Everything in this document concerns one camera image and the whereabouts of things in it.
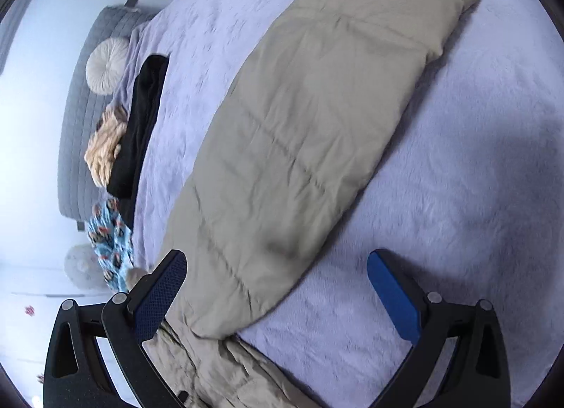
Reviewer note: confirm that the grey quilted headboard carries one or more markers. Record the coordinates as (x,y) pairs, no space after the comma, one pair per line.
(77,126)

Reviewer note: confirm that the blue cartoon print garment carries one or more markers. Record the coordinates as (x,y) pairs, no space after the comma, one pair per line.
(110,245)

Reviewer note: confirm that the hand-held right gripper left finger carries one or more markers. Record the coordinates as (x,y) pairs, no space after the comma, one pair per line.
(164,289)

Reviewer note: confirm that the beige puffer jacket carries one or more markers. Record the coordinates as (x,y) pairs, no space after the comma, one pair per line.
(308,126)

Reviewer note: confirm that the round white cushion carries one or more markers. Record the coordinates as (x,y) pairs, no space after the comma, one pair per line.
(105,65)

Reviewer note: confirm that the purple plush blanket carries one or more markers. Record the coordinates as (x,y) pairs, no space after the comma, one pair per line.
(440,170)

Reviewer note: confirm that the black garment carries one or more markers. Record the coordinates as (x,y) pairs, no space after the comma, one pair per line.
(139,135)

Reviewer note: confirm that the white bag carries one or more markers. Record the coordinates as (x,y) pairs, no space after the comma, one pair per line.
(81,265)

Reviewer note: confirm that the red paper decoration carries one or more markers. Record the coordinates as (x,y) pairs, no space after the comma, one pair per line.
(30,310)

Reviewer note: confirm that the cream striped garment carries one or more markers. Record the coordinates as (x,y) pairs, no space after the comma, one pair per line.
(103,157)

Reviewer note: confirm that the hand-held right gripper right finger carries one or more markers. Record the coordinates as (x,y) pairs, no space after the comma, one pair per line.
(396,298)

